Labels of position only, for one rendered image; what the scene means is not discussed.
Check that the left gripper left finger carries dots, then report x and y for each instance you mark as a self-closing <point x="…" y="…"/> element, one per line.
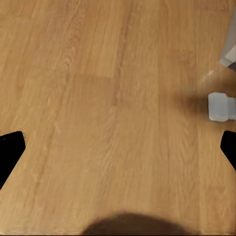
<point x="12" y="146"/>

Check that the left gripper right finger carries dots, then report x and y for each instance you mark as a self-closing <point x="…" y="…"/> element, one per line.
<point x="228" y="146"/>

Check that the desk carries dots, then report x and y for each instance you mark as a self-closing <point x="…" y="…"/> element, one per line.
<point x="221" y="107"/>

